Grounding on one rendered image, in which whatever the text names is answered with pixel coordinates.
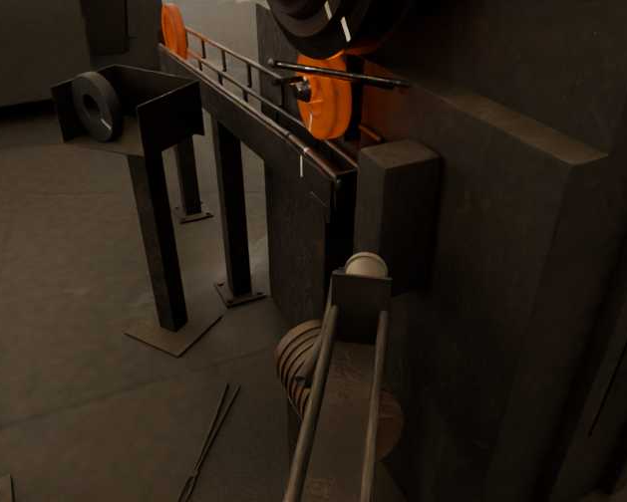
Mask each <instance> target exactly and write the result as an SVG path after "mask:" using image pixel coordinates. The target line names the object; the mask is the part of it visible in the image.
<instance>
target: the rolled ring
mask: <svg viewBox="0 0 627 502"><path fill-rule="evenodd" d="M161 23H162V30H163V36H164V41H165V45H166V46H167V47H168V48H169V49H171V50H172V51H173V52H175V53H176V54H178V55H179V56H181V57H182V58H183V59H185V60H186V57H187V44H186V36H185V30H184V26H183V22H182V18H181V15H180V12H179V10H178V8H177V6H176V5H175V4H174V3H169V4H163V5H162V9H161Z"/></svg>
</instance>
